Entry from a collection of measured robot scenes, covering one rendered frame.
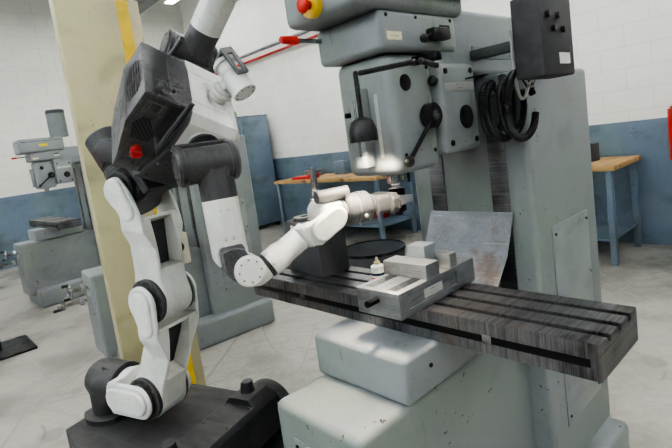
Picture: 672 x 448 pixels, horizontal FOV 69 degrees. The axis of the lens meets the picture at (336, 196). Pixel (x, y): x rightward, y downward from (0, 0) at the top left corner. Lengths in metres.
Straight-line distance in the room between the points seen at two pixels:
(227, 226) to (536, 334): 0.74
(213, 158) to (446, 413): 0.90
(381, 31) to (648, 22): 4.37
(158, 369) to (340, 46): 1.13
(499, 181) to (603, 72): 3.97
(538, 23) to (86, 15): 2.19
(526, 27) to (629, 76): 4.10
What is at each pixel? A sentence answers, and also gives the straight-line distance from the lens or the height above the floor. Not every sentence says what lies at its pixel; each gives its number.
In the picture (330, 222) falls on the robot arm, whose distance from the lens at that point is 1.26.
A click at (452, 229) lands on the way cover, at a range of 1.76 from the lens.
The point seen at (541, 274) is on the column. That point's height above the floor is 0.92.
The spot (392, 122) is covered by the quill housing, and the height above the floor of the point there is 1.45.
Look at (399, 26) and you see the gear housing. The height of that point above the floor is 1.69.
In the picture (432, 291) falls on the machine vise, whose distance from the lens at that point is 1.35.
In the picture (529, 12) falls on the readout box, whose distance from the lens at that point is 1.42.
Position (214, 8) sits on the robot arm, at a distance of 1.48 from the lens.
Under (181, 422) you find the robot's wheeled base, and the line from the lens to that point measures 1.86.
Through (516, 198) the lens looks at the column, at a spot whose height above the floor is 1.16.
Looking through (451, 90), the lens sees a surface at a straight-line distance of 1.47.
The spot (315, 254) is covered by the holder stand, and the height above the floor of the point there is 1.04.
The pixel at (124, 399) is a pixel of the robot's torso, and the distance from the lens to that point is 1.83.
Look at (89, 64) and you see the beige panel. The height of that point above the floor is 1.96.
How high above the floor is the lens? 1.43
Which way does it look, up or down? 7 degrees down
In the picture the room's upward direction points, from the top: 8 degrees counter-clockwise
